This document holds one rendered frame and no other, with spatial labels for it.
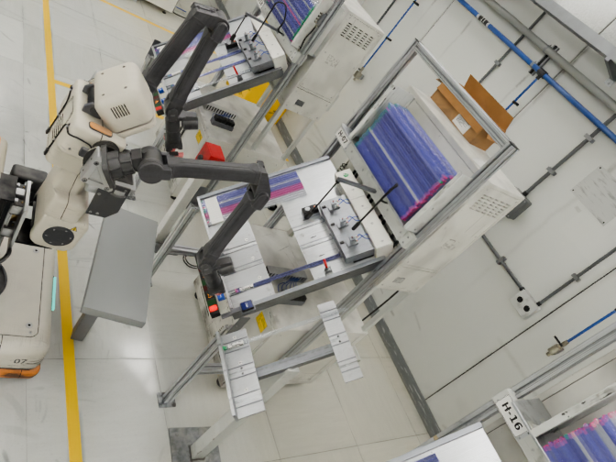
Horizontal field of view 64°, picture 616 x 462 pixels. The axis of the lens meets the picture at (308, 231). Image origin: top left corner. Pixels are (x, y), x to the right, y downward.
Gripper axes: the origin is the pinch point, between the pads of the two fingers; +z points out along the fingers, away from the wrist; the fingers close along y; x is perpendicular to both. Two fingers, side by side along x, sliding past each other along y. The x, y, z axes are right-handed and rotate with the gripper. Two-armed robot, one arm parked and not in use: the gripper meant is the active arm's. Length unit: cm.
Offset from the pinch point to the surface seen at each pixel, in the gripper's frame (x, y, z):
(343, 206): -66, 22, -2
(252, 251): -19.4, 18.2, 3.8
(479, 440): -71, -90, 2
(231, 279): -6.6, 7.6, 3.9
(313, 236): -49, 15, 4
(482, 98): -150, 45, -20
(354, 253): -60, -4, -2
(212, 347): 10.7, -12.8, 19.9
